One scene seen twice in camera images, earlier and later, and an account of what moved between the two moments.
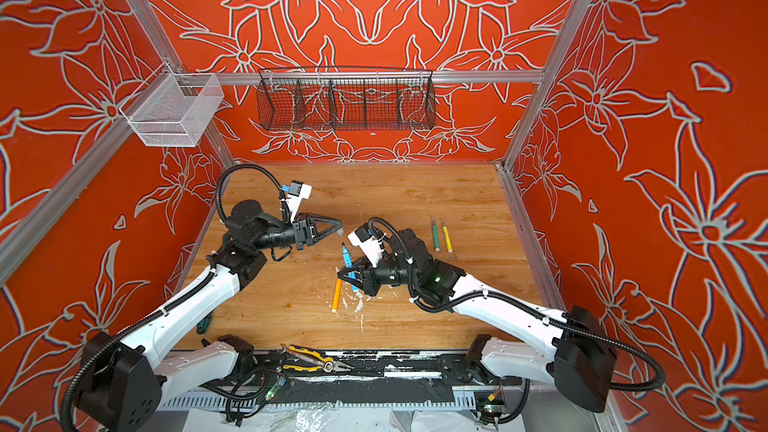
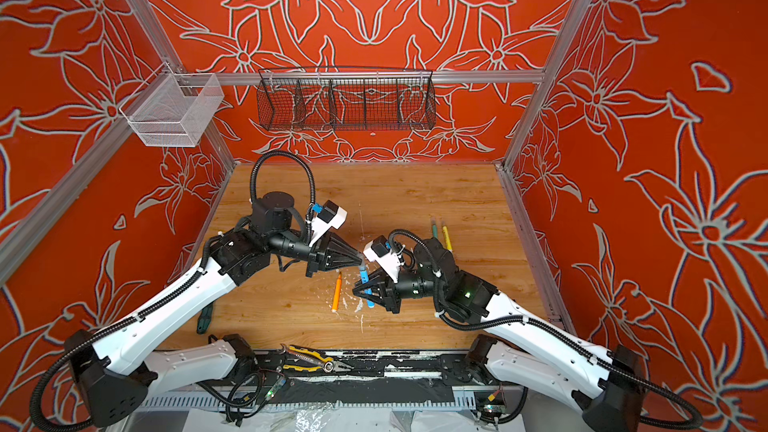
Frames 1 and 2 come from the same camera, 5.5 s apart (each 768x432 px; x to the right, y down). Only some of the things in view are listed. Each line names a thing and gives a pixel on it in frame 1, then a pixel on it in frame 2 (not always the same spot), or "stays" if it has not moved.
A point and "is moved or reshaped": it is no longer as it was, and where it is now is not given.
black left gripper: [305, 230] → [320, 253]
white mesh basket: [173, 109] stays
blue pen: [349, 264] is moved or reshaped
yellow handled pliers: [328, 365] stays
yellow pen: [447, 240] stays
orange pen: [337, 295] stays
